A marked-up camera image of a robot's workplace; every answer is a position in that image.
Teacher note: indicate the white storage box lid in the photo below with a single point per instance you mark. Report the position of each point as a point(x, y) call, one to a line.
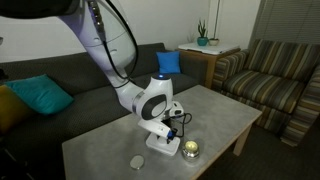
point(165, 146)

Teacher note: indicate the plant in teal pot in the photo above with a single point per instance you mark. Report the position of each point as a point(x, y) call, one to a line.
point(202, 40)

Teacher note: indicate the teal throw pillow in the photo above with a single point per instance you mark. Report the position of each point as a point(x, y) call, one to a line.
point(41, 94)

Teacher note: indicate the dark grey fabric sofa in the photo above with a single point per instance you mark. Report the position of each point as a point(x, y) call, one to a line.
point(32, 149)

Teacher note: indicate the round silver candle lid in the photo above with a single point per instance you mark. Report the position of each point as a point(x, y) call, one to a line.
point(137, 162)

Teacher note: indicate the small white bowl planter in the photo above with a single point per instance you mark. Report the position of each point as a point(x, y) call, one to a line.
point(213, 42)

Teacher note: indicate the mustard yellow throw pillow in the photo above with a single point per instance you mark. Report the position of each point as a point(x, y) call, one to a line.
point(12, 109)

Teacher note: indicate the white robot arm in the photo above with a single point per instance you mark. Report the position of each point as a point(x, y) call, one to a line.
point(106, 36)

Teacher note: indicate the window blinds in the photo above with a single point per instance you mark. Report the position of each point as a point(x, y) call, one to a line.
point(296, 21)

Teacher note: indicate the wooden side table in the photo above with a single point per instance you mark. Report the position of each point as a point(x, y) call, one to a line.
point(210, 54)

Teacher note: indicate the lit candle in glass jar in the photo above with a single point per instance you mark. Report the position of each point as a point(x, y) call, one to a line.
point(190, 151)

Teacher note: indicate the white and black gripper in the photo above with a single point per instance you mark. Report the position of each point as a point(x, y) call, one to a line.
point(159, 132)

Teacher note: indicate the striped armchair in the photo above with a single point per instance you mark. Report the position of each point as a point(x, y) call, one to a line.
point(281, 79)

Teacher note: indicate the blue throw pillow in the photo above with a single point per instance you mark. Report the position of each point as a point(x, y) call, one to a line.
point(168, 62)

